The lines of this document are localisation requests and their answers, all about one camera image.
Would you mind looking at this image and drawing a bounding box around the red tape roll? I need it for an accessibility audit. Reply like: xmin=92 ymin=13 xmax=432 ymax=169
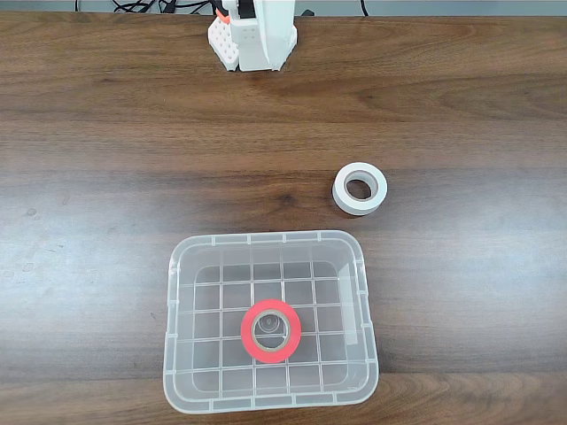
xmin=240 ymin=298 xmax=303 ymax=365

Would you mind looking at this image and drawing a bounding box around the clear plastic box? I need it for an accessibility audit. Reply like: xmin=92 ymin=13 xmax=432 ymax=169
xmin=161 ymin=228 xmax=381 ymax=414

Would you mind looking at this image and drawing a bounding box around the white tape roll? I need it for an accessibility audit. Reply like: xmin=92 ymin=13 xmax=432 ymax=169
xmin=331 ymin=162 xmax=389 ymax=218

